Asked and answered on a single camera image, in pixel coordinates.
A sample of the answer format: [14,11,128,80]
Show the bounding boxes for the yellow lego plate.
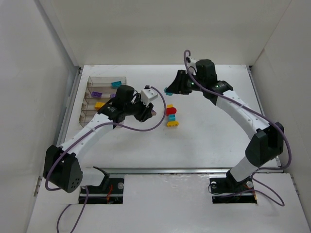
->
[167,120,179,127]

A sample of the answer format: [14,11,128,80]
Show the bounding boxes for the small yellow lego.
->
[94,102,105,110]

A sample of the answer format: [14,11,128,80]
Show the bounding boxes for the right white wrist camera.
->
[186,56,197,73]

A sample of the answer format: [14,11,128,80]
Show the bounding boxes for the small cyan square lego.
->
[164,87,173,96]

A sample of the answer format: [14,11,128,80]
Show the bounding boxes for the aluminium rail front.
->
[48,167,285,175]

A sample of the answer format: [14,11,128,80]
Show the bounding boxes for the clear bin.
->
[87,76,127,87]
[85,86,117,98]
[82,98,110,110]
[79,108,125,128]

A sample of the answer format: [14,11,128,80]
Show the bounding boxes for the purple lego plate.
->
[91,91,102,98]

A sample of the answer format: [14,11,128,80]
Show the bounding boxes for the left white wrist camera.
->
[140,88,158,106]

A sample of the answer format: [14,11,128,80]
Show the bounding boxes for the red rounded lego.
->
[166,107,177,116]

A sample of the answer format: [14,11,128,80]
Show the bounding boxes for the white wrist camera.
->
[186,56,197,73]
[140,88,158,106]

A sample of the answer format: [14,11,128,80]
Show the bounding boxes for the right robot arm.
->
[166,56,284,190]

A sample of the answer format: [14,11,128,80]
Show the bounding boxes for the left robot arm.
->
[44,85,158,193]

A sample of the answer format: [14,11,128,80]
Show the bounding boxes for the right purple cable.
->
[183,50,292,206]

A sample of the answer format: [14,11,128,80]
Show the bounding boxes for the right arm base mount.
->
[208,177,257,204]

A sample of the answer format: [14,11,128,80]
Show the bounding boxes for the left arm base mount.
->
[78,167,125,204]

